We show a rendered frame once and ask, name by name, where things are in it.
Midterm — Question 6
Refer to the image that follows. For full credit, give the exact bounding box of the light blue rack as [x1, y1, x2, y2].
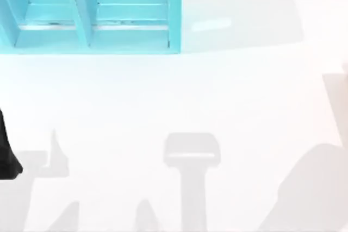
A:
[0, 0, 182, 55]

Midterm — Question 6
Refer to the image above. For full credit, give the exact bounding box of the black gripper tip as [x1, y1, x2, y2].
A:
[0, 109, 23, 181]

